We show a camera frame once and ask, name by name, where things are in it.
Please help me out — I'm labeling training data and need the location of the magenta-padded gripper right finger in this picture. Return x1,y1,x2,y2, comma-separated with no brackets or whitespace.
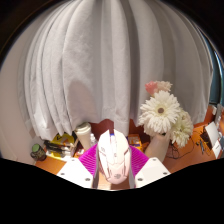
128,144,172,189

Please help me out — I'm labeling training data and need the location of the white pleated curtain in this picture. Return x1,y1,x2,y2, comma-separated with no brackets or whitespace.
16,0,214,142

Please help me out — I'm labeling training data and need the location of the pink computer mouse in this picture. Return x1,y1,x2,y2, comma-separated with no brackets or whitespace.
96,129,132,185

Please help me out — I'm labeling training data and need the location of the white ceramic jug vase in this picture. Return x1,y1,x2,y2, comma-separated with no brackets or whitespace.
144,131,172,164

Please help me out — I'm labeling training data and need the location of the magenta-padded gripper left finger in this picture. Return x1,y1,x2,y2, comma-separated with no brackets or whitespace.
56,143,100,190

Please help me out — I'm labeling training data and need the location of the dark green mug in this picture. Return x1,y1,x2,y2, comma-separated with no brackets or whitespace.
29,143,48,162

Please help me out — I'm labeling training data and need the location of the silver laptop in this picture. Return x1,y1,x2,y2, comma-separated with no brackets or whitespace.
199,121,223,151

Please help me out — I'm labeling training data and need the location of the stack of yellow-black books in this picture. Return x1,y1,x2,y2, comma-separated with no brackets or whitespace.
43,132,80,159

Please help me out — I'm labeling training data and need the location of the black cable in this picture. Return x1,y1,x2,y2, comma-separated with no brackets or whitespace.
165,139,198,160

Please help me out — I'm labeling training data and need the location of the white flower bouquet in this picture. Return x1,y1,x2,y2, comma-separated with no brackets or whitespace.
137,79,195,149

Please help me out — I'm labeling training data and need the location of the cream lidded tumbler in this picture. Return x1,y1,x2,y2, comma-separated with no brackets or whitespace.
73,121,94,151

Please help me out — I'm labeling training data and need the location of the clear spray bottle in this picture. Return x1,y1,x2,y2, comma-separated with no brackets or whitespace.
89,133,98,147

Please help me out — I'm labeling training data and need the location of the window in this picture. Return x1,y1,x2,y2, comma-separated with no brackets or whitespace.
208,36,224,108

